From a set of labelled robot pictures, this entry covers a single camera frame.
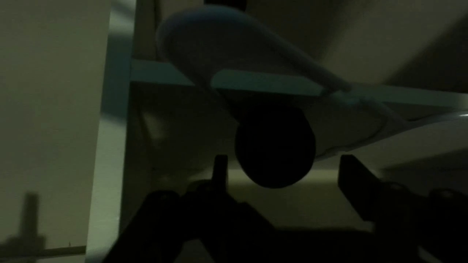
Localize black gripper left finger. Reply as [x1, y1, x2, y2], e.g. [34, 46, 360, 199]
[209, 154, 231, 197]

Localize black round object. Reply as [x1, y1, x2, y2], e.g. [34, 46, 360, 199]
[234, 103, 317, 192]

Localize white shelf side panel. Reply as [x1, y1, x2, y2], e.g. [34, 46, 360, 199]
[83, 0, 139, 263]

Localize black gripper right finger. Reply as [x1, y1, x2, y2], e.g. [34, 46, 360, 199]
[336, 154, 392, 222]

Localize white oval plastic object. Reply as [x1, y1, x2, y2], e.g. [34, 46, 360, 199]
[155, 3, 413, 164]

